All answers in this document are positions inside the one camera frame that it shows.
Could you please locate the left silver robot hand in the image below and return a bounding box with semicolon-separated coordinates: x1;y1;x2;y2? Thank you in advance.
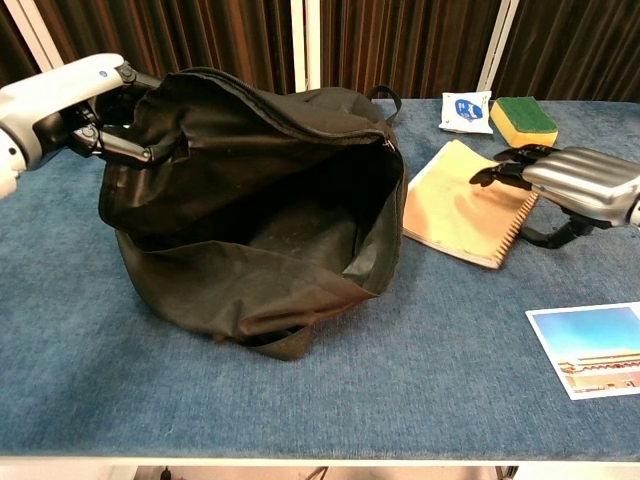
0;52;169;171

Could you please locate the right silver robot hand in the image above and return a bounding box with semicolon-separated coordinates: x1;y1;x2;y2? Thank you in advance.
468;143;640;250

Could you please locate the tan spiral notebook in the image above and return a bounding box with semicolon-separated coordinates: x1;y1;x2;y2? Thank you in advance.
402;139;541;271

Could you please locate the black fabric backpack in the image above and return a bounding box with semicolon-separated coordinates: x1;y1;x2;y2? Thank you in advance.
97;66;409;362

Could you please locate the dark pleated curtain panel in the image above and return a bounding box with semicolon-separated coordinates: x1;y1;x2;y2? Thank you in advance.
29;0;296;96
318;0;504;100
492;0;640;103
0;9;44;89

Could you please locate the yellow green scouring sponge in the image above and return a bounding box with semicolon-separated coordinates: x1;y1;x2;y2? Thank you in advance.
489;96;560;149

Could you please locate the white blue wet wipes packet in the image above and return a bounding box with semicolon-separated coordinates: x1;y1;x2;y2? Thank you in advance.
438;90;495;136

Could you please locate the postcard with palace photo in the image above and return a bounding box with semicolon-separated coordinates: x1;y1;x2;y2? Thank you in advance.
524;301;640;402

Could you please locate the blue table cloth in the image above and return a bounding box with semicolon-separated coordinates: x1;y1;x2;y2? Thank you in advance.
0;97;640;464

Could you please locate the white frame post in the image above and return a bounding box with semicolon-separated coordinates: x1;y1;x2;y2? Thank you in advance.
477;0;521;95
2;0;65;72
289;0;322;94

